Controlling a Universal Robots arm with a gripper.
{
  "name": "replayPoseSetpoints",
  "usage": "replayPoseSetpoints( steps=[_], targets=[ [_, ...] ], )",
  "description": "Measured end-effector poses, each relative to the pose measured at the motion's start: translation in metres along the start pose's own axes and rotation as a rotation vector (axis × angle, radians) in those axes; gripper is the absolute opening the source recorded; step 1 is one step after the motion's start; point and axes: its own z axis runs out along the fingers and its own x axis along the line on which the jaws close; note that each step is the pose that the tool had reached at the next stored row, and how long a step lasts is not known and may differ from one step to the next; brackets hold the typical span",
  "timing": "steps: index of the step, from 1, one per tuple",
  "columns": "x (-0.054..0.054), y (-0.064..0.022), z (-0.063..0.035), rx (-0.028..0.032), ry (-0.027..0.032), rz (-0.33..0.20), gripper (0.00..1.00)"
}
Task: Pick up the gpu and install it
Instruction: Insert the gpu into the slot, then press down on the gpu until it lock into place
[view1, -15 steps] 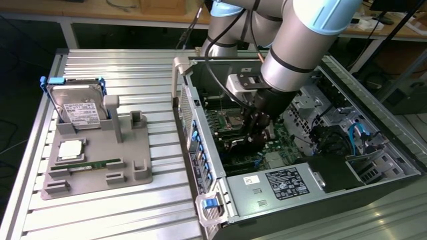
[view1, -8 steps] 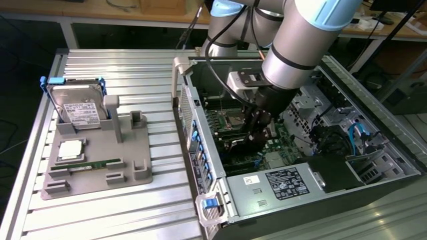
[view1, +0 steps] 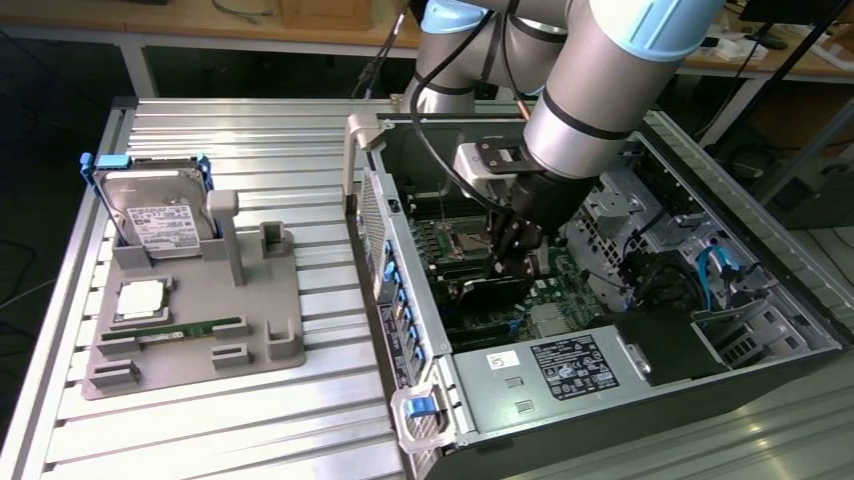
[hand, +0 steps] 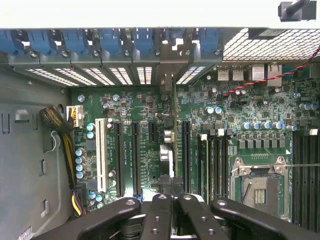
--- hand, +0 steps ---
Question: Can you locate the black RAM slot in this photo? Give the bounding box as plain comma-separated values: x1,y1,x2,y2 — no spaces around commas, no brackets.
223,128,231,201
216,128,225,201
209,128,217,201

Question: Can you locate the long black expansion slot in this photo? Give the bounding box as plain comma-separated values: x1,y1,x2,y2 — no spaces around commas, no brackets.
181,119,191,194
114,121,126,197
131,121,142,197

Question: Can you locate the CPU socket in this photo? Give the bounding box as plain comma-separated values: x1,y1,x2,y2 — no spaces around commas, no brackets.
229,154,292,222

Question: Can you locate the white expansion slot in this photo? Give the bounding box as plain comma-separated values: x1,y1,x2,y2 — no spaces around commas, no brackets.
94,117,109,193

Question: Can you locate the short black expansion slot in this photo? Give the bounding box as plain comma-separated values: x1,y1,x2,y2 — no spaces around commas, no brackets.
149,121,158,144

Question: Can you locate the green motherboard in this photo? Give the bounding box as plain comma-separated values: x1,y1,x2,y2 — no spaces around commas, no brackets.
69,62,320,226

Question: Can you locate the thin locking lever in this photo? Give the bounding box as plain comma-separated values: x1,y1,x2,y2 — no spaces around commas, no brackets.
284,162,320,168

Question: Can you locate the white power connector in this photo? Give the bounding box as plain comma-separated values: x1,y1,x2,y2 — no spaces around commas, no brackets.
66,104,85,129

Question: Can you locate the grey power supply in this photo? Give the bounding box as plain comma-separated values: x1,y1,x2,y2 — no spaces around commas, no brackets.
0,63,74,240

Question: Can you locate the silver USB port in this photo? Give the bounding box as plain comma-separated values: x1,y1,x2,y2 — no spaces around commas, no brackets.
216,64,230,81
232,64,245,81

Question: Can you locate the silver video port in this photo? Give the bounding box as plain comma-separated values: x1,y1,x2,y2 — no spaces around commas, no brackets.
251,64,266,81

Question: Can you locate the silver ethernet port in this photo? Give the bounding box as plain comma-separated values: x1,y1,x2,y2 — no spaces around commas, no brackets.
267,63,283,87

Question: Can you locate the open black PC case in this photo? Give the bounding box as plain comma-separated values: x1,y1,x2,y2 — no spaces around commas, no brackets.
0,26,320,240

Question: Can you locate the blue slot retention clip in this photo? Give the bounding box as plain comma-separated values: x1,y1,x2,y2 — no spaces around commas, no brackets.
0,29,20,56
62,28,90,56
26,29,58,57
198,27,221,55
132,27,154,55
98,27,122,56

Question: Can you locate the black stop block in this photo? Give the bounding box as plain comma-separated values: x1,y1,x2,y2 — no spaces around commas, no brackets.
277,0,314,23

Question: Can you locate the yellow purple wire bundle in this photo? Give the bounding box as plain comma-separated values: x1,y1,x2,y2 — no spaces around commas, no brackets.
70,183,87,219

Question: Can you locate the braided power wire bundle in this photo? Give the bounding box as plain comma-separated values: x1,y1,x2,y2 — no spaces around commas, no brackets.
39,105,78,187

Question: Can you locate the red black twisted wire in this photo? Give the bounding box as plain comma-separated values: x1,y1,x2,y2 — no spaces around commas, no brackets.
221,46,320,97

